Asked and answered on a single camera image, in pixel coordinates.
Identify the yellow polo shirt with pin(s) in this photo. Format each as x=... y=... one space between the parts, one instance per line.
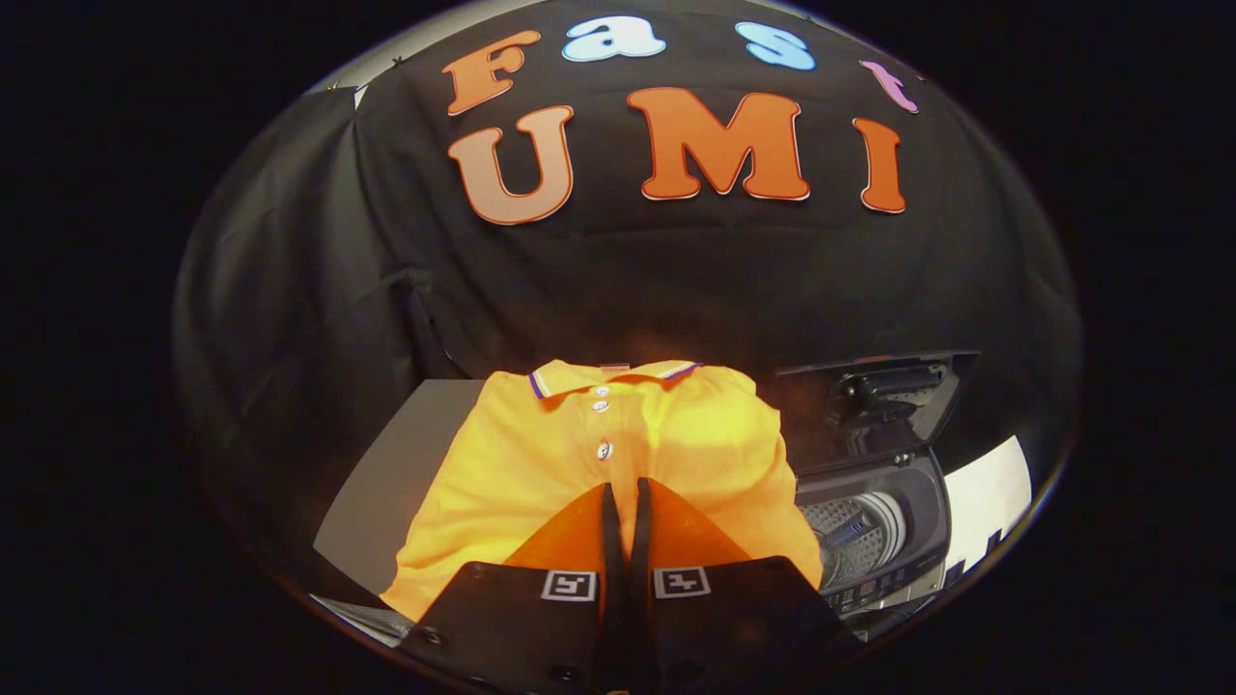
x=541 y=463

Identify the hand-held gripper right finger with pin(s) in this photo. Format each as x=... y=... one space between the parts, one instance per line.
x=640 y=560

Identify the black backdrop cloth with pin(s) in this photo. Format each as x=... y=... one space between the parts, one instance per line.
x=676 y=280

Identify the grey washing machine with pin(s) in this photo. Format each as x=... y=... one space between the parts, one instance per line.
x=859 y=536

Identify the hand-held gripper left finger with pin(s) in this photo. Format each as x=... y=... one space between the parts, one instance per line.
x=612 y=560

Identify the row of black clips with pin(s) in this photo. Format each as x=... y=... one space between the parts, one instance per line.
x=397 y=61

